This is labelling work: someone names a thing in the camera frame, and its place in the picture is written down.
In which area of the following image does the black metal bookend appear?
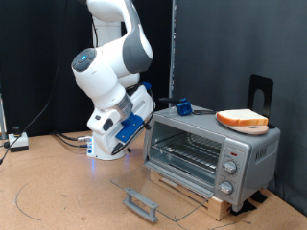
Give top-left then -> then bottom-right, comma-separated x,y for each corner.
247,74 -> 276,129

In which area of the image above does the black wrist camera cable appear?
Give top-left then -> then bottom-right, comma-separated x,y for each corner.
90,18 -> 157,156

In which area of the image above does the black curtain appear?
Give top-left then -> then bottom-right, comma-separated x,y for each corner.
0,0 -> 176,138

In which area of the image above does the white power box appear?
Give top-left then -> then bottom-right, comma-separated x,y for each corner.
8,126 -> 30,153

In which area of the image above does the silver oven temperature knob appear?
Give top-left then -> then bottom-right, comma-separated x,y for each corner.
223,159 -> 238,175

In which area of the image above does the black cable with silver connector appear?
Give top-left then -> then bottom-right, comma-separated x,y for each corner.
51,130 -> 94,143

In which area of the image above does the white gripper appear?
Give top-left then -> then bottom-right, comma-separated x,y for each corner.
95,84 -> 154,156

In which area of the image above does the metal stand leg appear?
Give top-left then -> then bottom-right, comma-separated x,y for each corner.
0,94 -> 7,140

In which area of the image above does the round wooden board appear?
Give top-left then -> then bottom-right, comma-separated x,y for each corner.
220,119 -> 270,136

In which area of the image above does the grey curtain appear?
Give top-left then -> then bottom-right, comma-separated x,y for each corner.
174,0 -> 307,217

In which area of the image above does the slatted wooden base block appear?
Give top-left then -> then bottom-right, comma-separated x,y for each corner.
149,169 -> 233,222

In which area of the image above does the wire oven rack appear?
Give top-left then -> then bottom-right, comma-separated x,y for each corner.
151,132 -> 223,175

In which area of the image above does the white bread slice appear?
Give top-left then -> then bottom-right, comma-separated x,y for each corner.
216,108 -> 270,127

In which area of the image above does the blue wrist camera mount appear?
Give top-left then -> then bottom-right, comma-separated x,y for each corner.
111,81 -> 153,156

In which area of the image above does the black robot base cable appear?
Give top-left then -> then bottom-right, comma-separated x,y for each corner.
55,134 -> 90,149

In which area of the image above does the glass oven door with handle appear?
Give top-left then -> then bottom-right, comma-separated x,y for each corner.
109,160 -> 215,223

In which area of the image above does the long black hanging cable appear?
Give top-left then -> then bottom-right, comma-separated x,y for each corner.
0,0 -> 70,166

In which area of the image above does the silver oven timer knob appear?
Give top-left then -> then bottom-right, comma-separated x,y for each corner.
218,180 -> 234,196

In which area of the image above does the silver toaster oven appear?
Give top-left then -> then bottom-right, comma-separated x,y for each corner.
142,105 -> 282,213

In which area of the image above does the black tape strip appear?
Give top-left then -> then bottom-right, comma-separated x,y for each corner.
250,191 -> 268,204
229,199 -> 258,217

